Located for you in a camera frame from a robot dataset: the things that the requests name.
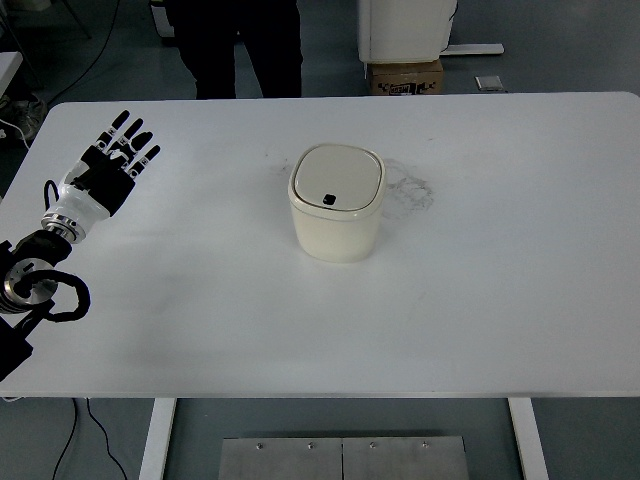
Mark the grey metal plate with screws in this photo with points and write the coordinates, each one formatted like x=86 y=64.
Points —
x=342 y=460

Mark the white appliance housing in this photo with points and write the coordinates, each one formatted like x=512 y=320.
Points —
x=405 y=30

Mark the white table leg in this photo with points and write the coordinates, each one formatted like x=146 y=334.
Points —
x=529 y=440
x=157 y=440

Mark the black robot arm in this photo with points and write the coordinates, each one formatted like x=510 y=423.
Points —
x=37 y=246

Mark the grey floor socket plate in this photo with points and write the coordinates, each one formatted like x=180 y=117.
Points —
x=491 y=83

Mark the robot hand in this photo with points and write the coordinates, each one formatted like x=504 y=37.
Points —
x=82 y=200

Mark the white furniture leg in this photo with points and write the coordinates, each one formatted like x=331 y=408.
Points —
x=162 y=17

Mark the brown cardboard box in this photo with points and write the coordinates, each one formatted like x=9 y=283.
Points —
x=405 y=77

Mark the white floor base bar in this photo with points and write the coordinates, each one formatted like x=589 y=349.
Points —
x=475 y=49

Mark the small white side table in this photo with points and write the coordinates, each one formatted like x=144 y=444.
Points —
x=7 y=70

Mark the person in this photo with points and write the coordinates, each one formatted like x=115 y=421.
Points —
x=212 y=50

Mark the person's shoe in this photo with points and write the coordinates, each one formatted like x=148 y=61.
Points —
x=27 y=115

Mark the cream lidded trash bin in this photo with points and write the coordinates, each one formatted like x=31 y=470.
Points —
x=337 y=235

